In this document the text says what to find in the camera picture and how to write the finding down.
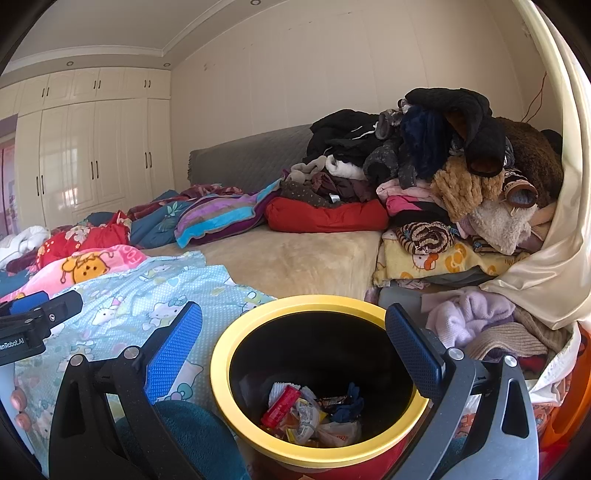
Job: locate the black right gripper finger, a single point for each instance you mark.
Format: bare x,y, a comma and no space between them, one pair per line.
445,380
143,374
55,306

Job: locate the red cylindrical tube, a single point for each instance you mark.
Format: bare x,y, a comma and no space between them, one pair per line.
272,418

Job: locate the blue glove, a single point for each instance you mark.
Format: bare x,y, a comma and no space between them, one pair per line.
351,409

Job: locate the brown energy bar wrapper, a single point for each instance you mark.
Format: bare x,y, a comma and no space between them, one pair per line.
331,403

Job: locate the red candy wrapper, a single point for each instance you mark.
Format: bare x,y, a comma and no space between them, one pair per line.
292,431

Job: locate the yellow rimmed trash bin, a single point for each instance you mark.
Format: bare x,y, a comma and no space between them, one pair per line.
328,344

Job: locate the person's left hand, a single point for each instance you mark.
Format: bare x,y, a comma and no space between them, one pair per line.
19,402

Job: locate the pink cartoon blanket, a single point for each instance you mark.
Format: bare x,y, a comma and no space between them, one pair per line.
77,268

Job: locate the lilac knit sweater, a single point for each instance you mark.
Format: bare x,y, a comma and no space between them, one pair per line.
457,317

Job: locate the red floral blanket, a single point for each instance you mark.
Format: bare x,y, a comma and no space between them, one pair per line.
82,237

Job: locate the light blue Hello Kitty sheet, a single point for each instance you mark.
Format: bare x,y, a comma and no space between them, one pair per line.
123,309

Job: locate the beige ribbed sweater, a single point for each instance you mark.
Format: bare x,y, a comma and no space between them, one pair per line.
512,338

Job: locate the yellow cartoon blanket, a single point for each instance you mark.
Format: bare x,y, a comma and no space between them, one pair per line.
395,263

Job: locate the dark blue leaf blanket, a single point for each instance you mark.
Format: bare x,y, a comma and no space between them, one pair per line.
153,224

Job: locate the brown striped cloth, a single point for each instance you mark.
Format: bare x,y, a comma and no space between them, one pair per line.
425,238

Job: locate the striped purple blue pillow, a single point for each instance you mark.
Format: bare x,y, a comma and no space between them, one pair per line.
215,217

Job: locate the white wardrobe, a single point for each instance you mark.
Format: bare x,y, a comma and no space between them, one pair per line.
82,141

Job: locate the beige bed cover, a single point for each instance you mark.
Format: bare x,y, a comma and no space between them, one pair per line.
289,264

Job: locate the tan fuzzy plush garment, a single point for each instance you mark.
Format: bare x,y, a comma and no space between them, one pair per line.
463,192

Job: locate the red pillow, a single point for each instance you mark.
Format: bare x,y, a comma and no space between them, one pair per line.
295,216

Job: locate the grey headboard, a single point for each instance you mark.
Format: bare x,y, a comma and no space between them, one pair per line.
252,162

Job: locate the pile of dark clothes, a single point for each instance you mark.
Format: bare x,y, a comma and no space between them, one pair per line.
352,153

